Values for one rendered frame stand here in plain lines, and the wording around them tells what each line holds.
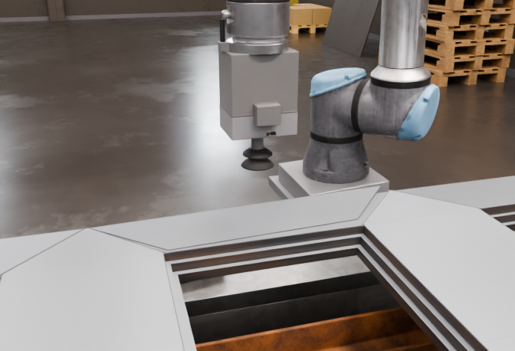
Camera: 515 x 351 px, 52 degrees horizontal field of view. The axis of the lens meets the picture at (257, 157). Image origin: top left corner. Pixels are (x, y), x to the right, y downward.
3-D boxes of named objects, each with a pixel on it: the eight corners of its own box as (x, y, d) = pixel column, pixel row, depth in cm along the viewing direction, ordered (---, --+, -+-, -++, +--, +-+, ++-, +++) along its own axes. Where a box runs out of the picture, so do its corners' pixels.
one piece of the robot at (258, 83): (231, 24, 56) (234, 168, 62) (309, 22, 59) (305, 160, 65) (211, 16, 65) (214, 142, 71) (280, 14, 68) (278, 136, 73)
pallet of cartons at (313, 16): (334, 31, 899) (335, 8, 886) (293, 34, 878) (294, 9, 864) (309, 24, 995) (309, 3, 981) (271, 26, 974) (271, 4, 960)
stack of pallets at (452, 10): (511, 82, 538) (527, -8, 507) (441, 88, 513) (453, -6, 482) (436, 60, 648) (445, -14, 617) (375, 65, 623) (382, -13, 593)
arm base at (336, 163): (293, 163, 127) (292, 123, 123) (350, 154, 131) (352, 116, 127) (318, 188, 113) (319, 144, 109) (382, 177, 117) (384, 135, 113)
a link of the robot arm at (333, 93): (325, 118, 126) (326, 61, 121) (378, 126, 119) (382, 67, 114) (299, 132, 117) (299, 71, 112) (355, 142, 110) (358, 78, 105)
